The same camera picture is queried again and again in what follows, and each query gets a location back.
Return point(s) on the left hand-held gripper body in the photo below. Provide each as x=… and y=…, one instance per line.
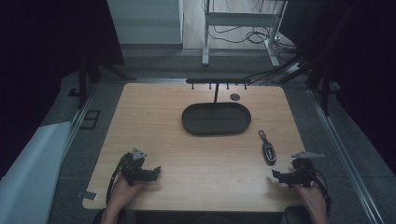
x=133, y=166

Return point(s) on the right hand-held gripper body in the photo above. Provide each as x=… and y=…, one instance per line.
x=303, y=169

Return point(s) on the black car key fob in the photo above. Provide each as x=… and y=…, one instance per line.
x=269, y=149

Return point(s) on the black key rack with tray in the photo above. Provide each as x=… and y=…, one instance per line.
x=216, y=118

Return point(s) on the person's left hand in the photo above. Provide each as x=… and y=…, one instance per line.
x=123, y=193

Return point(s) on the person's right hand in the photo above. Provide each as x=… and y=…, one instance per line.
x=311, y=199

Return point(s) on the grey tape piece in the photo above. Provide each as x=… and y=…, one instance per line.
x=87, y=195

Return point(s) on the round dark table grommet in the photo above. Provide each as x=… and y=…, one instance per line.
x=235, y=97

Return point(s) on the black metal stand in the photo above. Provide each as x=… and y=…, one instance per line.
x=88, y=71
x=317, y=71

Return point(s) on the white sheet panel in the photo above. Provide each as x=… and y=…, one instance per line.
x=34, y=174

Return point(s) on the dark curtain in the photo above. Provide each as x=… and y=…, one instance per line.
x=358, y=62
x=46, y=46

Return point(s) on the white cabinet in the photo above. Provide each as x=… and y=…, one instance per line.
x=144, y=21

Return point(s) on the aluminium floor rail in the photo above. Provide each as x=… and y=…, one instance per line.
x=345, y=155
x=79, y=119

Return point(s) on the black floor frame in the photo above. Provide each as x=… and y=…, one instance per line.
x=91, y=119

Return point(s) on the white desk frame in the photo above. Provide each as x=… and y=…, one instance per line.
x=239, y=19

